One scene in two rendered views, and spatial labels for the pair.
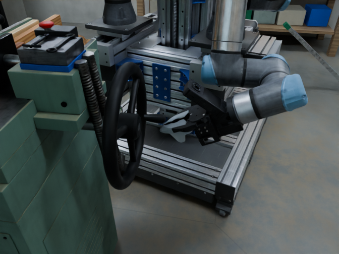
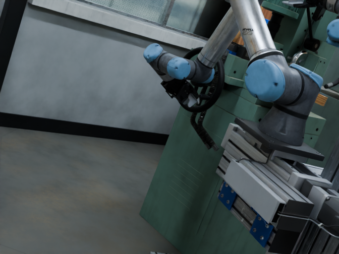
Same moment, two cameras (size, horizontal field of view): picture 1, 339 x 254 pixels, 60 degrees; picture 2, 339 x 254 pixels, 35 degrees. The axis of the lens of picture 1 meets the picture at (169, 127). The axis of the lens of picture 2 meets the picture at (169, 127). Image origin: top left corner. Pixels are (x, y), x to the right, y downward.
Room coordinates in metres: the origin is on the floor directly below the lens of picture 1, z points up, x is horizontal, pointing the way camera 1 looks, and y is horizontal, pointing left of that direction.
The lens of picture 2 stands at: (1.88, -1.80, 1.13)
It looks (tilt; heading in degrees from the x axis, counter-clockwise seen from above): 14 degrees down; 126
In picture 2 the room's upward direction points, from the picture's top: 21 degrees clockwise
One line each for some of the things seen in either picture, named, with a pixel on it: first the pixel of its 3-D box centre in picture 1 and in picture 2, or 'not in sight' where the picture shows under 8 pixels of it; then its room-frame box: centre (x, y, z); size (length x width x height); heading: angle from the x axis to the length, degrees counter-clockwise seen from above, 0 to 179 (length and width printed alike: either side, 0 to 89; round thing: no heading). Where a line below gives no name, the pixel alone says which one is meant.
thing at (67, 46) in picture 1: (54, 45); (237, 49); (0.59, 0.24, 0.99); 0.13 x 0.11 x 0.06; 171
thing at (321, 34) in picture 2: not in sight; (331, 26); (0.78, 0.62, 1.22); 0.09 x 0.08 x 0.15; 81
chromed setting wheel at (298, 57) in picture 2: not in sight; (299, 62); (0.74, 0.54, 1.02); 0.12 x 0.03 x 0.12; 81
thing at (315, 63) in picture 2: not in sight; (311, 67); (0.78, 0.59, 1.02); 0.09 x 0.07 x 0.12; 171
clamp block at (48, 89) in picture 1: (60, 78); (230, 63); (0.58, 0.24, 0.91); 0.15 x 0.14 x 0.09; 171
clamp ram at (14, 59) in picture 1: (15, 60); not in sight; (0.60, 0.33, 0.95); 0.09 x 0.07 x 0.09; 171
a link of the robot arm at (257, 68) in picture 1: (267, 74); (177, 67); (0.68, -0.25, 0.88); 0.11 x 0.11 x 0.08; 79
